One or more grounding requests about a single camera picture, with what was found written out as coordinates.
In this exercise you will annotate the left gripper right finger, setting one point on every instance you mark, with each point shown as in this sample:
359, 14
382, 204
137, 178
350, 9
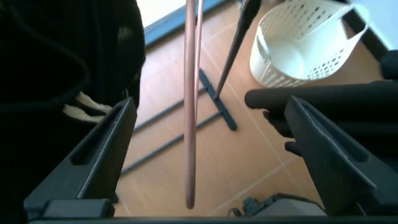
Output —
342, 174

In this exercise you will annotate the white laundry basket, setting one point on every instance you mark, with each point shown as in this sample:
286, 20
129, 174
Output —
280, 56

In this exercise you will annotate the black shorts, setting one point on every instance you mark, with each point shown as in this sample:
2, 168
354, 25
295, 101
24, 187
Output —
46, 62

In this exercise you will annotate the pink clothes hanger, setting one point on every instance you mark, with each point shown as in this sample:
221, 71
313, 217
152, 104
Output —
189, 124

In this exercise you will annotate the black clothes rack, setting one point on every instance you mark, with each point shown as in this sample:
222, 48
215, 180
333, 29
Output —
236, 40

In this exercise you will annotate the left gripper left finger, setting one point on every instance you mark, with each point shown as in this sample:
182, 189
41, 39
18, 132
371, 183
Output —
93, 168

